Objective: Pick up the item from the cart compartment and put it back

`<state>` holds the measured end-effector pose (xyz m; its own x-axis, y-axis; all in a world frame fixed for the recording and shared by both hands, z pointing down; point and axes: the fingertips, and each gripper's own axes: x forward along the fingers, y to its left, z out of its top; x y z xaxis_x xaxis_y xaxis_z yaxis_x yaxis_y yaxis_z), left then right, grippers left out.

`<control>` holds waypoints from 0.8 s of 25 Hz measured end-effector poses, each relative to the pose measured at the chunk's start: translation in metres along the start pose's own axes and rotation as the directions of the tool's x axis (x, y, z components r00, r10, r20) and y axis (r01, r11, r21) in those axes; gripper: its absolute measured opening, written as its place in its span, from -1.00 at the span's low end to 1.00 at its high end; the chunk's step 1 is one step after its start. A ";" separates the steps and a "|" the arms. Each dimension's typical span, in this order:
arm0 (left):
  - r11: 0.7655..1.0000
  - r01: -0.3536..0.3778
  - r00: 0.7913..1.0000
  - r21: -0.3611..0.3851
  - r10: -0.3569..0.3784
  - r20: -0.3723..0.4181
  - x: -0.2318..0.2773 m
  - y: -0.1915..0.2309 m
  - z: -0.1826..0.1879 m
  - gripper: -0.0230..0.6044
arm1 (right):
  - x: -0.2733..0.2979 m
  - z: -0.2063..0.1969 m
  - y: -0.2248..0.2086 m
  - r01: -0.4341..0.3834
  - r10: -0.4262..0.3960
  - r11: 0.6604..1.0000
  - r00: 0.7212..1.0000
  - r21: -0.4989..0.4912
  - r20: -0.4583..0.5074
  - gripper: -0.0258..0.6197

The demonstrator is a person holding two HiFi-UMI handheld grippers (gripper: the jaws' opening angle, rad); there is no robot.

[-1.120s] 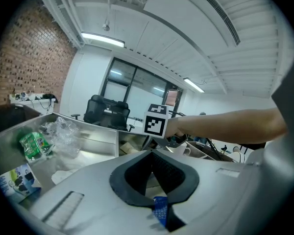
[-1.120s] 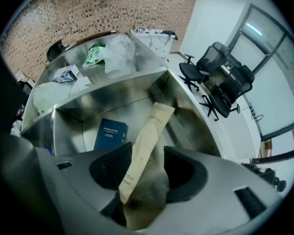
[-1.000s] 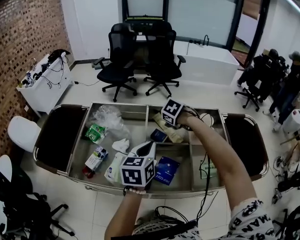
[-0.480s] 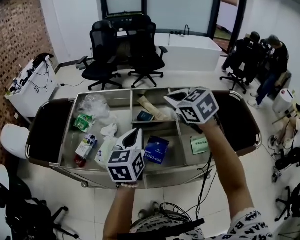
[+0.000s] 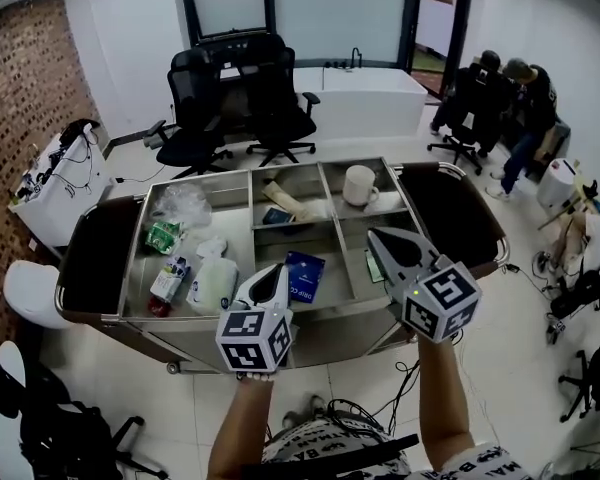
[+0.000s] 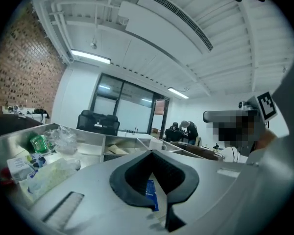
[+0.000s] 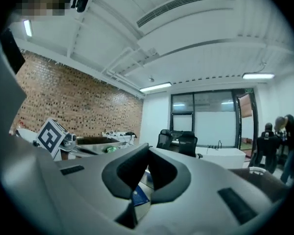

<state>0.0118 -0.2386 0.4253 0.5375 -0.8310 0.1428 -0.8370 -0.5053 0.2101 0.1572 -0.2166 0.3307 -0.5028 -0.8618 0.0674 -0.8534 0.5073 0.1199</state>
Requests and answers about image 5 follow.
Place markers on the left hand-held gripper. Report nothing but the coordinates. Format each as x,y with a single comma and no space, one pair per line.
252,340

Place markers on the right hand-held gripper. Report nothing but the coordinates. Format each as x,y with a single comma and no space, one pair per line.
442,303

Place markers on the pale green sachet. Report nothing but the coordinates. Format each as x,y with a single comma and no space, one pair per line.
372,265

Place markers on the blue coffee packet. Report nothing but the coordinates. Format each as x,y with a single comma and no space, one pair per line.
307,273

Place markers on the white soft tissue pack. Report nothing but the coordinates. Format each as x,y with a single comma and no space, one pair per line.
212,285

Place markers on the steel compartment cart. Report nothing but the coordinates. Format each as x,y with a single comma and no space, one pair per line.
330,328

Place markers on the small dark blue box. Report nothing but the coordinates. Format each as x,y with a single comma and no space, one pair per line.
279,216

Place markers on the white mug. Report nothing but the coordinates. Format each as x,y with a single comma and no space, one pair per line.
359,185

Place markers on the white and blue carton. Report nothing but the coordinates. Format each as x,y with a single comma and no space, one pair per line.
170,278

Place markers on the small red packet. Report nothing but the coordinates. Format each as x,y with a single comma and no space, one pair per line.
159,307

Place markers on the green snack packet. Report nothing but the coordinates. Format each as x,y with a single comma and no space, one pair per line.
164,235

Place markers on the clear crinkled plastic bag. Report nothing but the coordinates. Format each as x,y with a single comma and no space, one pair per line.
182,205

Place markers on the person's left forearm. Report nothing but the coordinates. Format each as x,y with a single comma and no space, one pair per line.
242,428

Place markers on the person's right forearm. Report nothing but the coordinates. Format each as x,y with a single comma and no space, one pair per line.
442,398

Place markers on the person's shoe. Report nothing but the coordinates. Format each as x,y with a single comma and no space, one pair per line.
302,413

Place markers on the white bathtub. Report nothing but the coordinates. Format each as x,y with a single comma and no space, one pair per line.
370,108

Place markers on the white printed shirt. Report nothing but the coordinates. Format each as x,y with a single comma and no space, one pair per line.
330,443

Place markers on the black swivel chair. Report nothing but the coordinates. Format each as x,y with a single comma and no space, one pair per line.
465,113

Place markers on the small white appliance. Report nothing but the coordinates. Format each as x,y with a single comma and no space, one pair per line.
555,185

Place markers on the black backpack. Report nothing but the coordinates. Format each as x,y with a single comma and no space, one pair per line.
577,295

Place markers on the black mesh office chair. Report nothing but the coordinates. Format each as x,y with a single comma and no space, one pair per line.
275,103
190,108

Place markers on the grey rolled mat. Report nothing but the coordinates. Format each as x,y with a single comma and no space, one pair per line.
155,135

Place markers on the black faucet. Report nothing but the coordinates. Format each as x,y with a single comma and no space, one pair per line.
356,58

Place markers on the black office chair with bag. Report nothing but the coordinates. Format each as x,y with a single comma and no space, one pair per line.
65,433

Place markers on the white round table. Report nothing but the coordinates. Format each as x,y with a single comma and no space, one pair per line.
5,418

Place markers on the black framed window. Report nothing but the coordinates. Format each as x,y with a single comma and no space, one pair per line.
230,3

